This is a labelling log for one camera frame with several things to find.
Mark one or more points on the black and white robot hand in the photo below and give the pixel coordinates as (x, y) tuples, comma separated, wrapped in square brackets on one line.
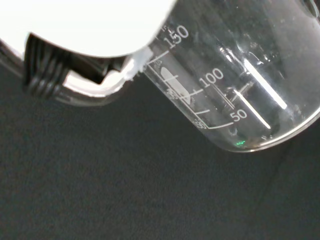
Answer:
[(87, 25)]

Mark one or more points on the black scalloped bench cloth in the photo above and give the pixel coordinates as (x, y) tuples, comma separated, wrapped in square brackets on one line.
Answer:
[(125, 175)]

